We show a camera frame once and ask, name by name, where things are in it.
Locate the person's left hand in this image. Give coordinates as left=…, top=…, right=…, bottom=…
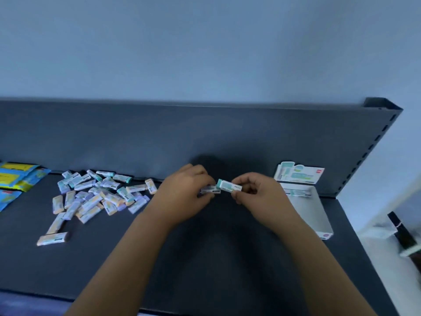
left=144, top=163, right=218, bottom=227

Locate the person's right hand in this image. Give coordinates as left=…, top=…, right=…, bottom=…
left=231, top=172, right=300, bottom=231

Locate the white box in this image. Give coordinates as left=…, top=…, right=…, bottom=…
left=273, top=161, right=334, bottom=241

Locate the pile of small erasers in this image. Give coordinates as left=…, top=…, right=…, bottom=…
left=36, top=169, right=158, bottom=247

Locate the person's right forearm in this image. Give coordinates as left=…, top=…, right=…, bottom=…
left=275, top=215, right=377, bottom=316

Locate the person's left forearm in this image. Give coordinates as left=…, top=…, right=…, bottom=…
left=64, top=207, right=178, bottom=316

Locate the stack of blue yellow packets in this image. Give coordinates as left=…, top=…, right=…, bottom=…
left=0, top=162, right=52, bottom=213

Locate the glass door with dark frame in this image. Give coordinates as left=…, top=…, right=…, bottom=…
left=386, top=194, right=421, bottom=260

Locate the shelf front price rail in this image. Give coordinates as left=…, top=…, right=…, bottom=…
left=0, top=289, right=76, bottom=316

